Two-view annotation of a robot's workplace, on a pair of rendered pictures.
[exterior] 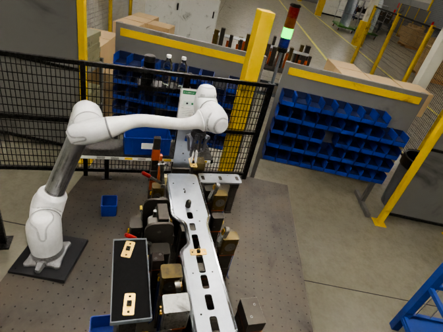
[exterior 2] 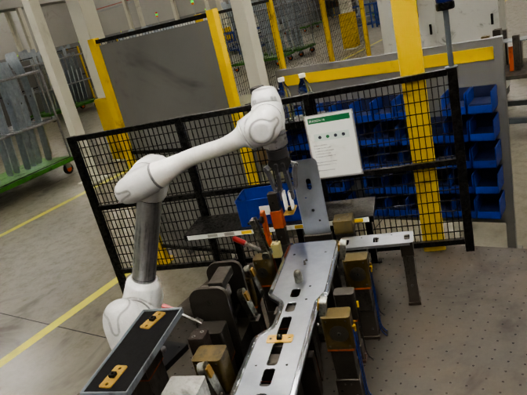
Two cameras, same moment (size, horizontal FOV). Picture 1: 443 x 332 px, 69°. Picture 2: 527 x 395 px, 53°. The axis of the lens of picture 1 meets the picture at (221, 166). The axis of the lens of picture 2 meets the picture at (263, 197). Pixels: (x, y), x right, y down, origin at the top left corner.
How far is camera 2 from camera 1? 0.98 m
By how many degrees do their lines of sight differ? 38
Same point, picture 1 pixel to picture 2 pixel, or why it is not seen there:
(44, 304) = not seen: outside the picture
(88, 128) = (130, 179)
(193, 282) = (248, 378)
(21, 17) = (175, 103)
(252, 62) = (403, 44)
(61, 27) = (212, 99)
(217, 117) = (251, 120)
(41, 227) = (113, 317)
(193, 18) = (459, 36)
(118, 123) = (161, 166)
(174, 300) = (181, 383)
